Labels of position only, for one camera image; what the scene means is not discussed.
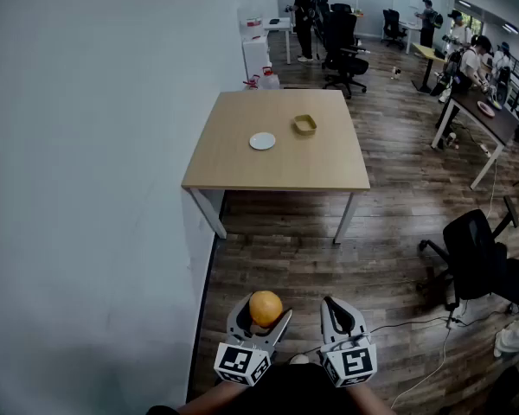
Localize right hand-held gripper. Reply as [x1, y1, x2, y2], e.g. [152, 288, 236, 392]
[318, 296, 378, 388]

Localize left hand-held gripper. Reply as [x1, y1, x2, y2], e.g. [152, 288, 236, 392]
[214, 292, 293, 387]

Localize orange fruit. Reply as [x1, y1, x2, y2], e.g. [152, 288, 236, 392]
[248, 290, 284, 329]

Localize white round plate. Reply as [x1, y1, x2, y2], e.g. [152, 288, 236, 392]
[248, 131, 277, 151]

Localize person's right forearm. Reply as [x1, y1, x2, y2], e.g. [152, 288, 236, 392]
[345, 385, 399, 415]

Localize person's left forearm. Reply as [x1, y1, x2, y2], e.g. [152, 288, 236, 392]
[176, 380, 246, 415]

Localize person's black clothing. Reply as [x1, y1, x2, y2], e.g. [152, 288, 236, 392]
[145, 361, 373, 415]

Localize light wooden table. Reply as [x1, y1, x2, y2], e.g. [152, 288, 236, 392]
[181, 89, 372, 245]

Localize white bag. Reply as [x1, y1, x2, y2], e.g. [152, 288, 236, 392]
[493, 312, 519, 359]

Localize tan rectangular box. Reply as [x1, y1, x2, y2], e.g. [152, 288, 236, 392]
[292, 114, 320, 138]

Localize dark table white legs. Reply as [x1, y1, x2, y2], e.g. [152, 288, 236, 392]
[430, 87, 519, 190]

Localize white cabinet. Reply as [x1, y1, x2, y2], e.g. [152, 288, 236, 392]
[240, 15, 272, 82]

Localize yellow desk black leg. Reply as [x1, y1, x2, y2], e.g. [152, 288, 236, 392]
[411, 42, 449, 95]

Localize white floor cable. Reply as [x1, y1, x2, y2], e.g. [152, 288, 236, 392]
[388, 325, 454, 411]

